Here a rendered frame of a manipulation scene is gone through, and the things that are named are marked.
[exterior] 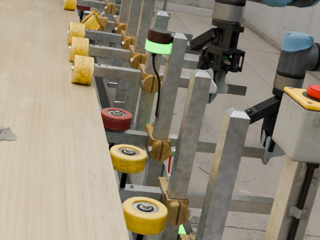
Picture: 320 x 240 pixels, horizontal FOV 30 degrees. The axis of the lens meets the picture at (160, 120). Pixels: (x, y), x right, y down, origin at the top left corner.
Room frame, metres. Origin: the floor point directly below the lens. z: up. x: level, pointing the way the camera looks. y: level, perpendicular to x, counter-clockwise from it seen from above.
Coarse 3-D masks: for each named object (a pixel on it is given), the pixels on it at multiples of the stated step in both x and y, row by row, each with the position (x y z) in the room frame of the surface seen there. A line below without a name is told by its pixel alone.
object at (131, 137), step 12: (108, 132) 1.42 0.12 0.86; (120, 132) 1.43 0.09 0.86; (132, 132) 1.44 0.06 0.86; (144, 132) 1.46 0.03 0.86; (132, 144) 1.43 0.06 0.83; (144, 144) 1.44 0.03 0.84; (204, 144) 1.48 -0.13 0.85; (216, 144) 1.48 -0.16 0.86; (252, 144) 1.53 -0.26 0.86; (252, 156) 1.51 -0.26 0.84
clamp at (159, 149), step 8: (144, 128) 1.50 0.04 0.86; (152, 128) 1.48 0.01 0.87; (152, 136) 1.41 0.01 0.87; (152, 144) 1.39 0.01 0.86; (160, 144) 1.38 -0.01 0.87; (168, 144) 1.40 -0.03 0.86; (152, 152) 1.37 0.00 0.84; (160, 152) 1.38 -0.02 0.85; (168, 152) 1.38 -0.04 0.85; (160, 160) 1.38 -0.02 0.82
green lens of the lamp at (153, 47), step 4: (148, 40) 1.40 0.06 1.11; (148, 44) 1.39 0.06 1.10; (152, 44) 1.38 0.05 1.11; (156, 44) 1.38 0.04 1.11; (160, 44) 1.38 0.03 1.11; (148, 48) 1.39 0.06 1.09; (152, 48) 1.38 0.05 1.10; (156, 48) 1.38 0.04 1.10; (160, 48) 1.38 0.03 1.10; (164, 48) 1.39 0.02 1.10; (168, 48) 1.40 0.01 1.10; (156, 52) 1.38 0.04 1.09; (160, 52) 1.38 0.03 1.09; (164, 52) 1.39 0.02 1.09; (168, 52) 1.40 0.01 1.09
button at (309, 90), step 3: (309, 87) 0.69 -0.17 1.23; (312, 87) 0.68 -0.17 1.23; (315, 87) 0.68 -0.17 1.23; (318, 87) 0.69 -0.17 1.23; (306, 90) 0.69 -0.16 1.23; (309, 90) 0.68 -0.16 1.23; (312, 90) 0.67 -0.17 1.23; (315, 90) 0.67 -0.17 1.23; (318, 90) 0.67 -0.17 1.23; (309, 93) 0.67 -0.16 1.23; (312, 93) 0.67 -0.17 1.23; (315, 93) 0.67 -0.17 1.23; (318, 93) 0.67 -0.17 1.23; (312, 96) 0.67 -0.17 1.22; (315, 96) 0.67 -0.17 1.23; (318, 96) 0.67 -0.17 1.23; (318, 99) 0.67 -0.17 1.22
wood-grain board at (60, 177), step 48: (0, 0) 2.76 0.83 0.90; (48, 0) 3.03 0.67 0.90; (0, 48) 1.88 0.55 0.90; (48, 48) 2.01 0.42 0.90; (0, 96) 1.41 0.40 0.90; (48, 96) 1.48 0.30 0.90; (96, 96) 1.56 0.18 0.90; (0, 144) 1.11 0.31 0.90; (48, 144) 1.16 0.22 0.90; (96, 144) 1.21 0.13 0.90; (0, 192) 0.91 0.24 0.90; (48, 192) 0.94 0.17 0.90; (96, 192) 0.98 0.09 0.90
